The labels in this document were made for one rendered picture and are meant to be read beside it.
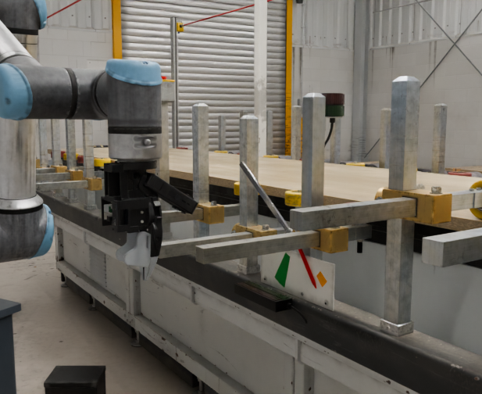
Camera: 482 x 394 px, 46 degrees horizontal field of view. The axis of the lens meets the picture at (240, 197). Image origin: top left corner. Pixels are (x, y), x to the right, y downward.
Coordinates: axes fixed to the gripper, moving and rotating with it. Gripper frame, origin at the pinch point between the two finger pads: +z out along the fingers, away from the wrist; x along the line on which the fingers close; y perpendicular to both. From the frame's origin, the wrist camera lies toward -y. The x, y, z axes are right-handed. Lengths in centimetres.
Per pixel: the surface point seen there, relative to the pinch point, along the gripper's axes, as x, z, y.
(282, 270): -10.2, 7.8, -38.6
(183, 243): -22.9, 1.4, -19.5
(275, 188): -40, -7, -59
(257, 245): 2.1, -2.7, -22.3
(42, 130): -226, -19, -46
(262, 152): -156, -9, -141
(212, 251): 1.9, -2.7, -12.2
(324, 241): 4.1, -1.7, -38.2
